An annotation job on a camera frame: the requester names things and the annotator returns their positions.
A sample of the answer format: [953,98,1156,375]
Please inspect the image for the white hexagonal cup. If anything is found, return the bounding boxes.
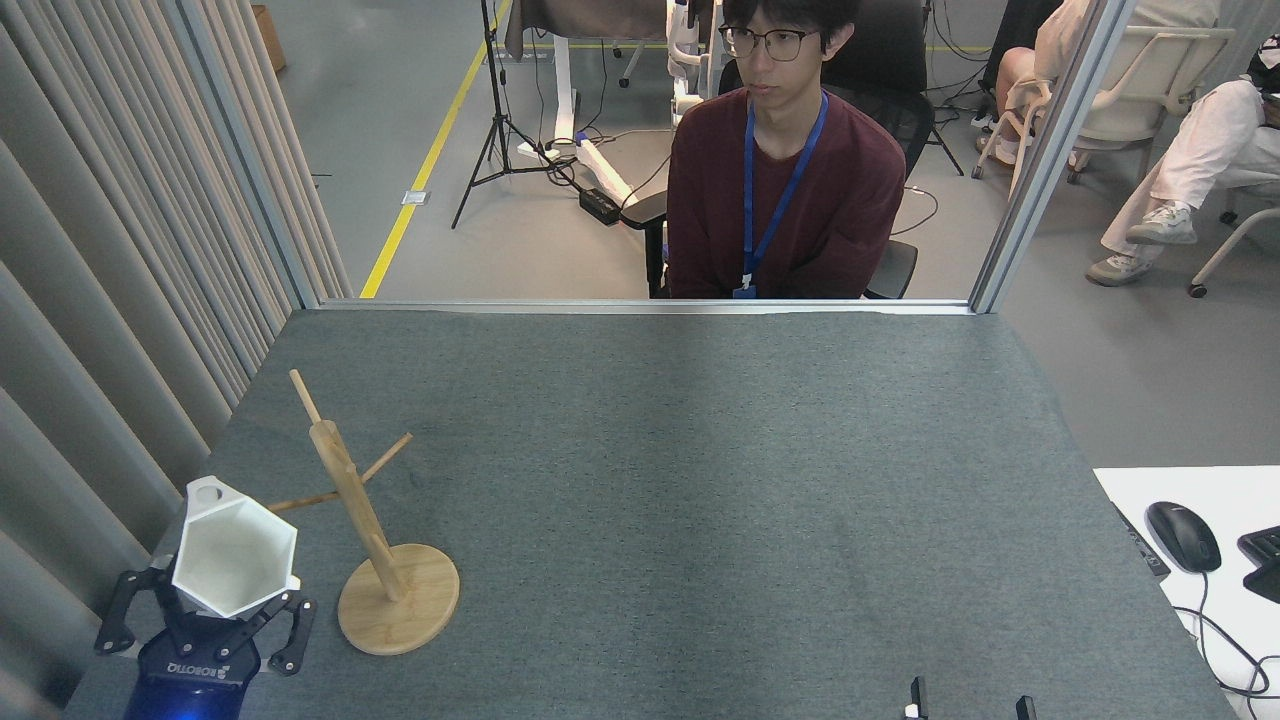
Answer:
[171,476,301,620]

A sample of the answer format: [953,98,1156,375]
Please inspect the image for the seated person in beige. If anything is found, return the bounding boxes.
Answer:
[975,0,1223,169]

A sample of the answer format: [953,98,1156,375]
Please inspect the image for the black flat bar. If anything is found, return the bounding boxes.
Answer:
[1113,503,1171,578]

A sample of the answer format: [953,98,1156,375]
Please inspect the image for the black-rimmed glasses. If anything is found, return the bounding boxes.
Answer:
[718,25,821,63]

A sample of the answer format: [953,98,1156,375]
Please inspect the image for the wooden cup rack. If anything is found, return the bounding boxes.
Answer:
[265,369,462,657]

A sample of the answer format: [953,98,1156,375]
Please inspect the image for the silver frame post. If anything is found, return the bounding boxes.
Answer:
[973,0,1139,313]

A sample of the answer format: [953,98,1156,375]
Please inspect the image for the black office chair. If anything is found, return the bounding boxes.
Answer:
[618,0,936,300]

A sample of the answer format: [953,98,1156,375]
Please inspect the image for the white side table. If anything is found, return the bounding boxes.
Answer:
[1093,466,1280,720]

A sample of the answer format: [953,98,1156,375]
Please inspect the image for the person at table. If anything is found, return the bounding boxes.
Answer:
[665,0,907,300]

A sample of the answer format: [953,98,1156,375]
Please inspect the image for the black computer mouse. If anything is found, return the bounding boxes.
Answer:
[1145,501,1222,575]

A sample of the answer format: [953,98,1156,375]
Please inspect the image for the blue lanyard with badge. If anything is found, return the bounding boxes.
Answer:
[733,92,830,299]

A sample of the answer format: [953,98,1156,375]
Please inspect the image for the brown cloth cover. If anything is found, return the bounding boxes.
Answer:
[505,0,669,61]

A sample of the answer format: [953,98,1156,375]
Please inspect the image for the white machine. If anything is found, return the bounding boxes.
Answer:
[668,0,736,131]

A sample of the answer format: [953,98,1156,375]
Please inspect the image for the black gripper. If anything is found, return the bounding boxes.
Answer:
[94,565,318,720]

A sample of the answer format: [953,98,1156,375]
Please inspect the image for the seated person in white trousers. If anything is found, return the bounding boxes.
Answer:
[1085,35,1280,288]

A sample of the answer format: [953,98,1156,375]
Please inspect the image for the cardboard box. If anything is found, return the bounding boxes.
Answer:
[252,5,288,73]

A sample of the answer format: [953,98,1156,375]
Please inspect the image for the white chair with wheels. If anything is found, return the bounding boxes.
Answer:
[1188,170,1280,299]

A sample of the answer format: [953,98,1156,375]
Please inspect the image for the black tripod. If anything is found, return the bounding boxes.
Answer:
[452,0,581,230]

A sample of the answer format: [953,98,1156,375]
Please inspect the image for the beige pleated curtain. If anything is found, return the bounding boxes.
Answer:
[0,0,353,720]

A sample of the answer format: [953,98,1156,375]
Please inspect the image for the black keyboard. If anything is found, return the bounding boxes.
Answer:
[1237,525,1280,605]

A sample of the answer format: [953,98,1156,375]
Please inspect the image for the white armchair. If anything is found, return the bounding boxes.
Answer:
[972,25,1234,186]

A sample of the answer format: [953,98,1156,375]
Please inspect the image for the black mouse cable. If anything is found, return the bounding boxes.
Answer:
[1170,572,1280,698]

